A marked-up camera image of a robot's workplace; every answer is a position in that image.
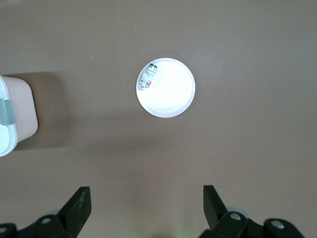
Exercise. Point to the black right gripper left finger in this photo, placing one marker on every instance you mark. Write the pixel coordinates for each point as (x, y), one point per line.
(76, 210)

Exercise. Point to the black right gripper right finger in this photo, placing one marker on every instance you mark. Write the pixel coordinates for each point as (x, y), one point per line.
(214, 210)

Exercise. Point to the brown table mat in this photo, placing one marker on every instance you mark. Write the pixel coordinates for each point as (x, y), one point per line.
(223, 148)

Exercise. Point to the white lidded storage box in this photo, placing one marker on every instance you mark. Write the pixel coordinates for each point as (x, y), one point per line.
(22, 104)

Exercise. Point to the grey box latch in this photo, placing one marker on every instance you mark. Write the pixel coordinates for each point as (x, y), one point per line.
(6, 112)

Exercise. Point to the pink round plate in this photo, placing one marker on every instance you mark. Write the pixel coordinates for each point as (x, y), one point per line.
(171, 94)

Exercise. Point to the white green push-button switch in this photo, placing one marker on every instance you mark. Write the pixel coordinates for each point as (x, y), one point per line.
(148, 77)

